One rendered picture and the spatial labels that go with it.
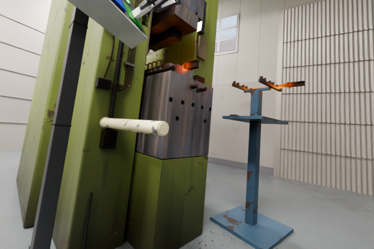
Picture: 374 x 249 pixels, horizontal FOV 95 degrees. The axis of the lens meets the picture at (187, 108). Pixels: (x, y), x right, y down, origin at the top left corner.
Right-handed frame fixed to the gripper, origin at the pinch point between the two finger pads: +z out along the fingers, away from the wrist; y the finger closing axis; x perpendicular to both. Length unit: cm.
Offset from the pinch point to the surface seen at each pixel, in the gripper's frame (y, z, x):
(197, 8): 52, -23, 32
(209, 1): 84, -38, 59
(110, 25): -7.0, 9.6, -5.4
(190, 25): 47, -13, 21
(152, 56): 74, 25, 35
